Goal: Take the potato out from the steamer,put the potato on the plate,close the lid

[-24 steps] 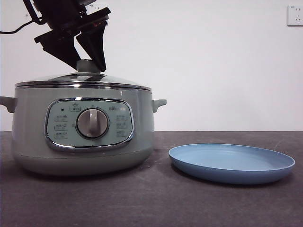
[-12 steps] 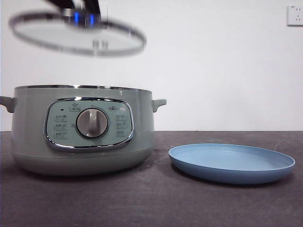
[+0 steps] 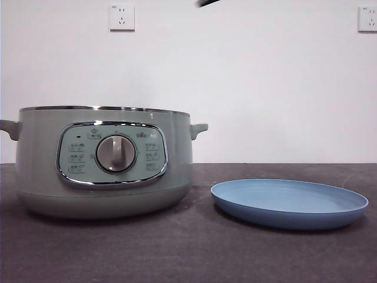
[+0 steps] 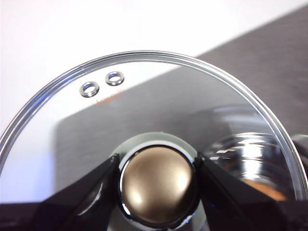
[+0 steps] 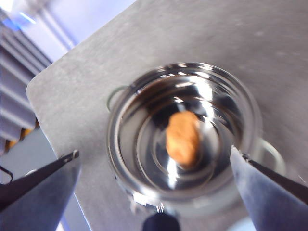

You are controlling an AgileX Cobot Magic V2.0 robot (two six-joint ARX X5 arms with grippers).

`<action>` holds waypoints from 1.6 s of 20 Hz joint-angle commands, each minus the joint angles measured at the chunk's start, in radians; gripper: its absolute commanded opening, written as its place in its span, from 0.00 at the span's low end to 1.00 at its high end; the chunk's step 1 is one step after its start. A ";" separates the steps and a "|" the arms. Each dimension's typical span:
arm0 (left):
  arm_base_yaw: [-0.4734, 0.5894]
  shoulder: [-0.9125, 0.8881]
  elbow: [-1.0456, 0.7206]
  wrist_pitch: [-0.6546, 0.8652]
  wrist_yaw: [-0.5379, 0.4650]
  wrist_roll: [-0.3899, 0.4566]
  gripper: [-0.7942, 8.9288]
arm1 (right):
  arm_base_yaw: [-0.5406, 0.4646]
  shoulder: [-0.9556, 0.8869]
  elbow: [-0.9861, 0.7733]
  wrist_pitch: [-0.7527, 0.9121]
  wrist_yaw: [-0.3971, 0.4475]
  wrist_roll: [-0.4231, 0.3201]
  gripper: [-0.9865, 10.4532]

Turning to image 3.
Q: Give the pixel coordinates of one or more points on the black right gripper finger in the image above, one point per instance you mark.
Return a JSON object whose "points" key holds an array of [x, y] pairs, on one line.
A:
{"points": [[206, 3]]}

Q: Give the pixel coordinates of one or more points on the white wall socket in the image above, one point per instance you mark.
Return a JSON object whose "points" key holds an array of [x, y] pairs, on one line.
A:
{"points": [[368, 19], [122, 18]]}

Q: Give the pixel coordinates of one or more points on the blue round plate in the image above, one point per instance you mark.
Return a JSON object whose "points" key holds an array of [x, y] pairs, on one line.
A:
{"points": [[282, 216]]}

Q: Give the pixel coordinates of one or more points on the pale green electric steamer pot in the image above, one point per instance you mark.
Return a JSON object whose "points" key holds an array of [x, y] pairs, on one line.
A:
{"points": [[38, 153]]}

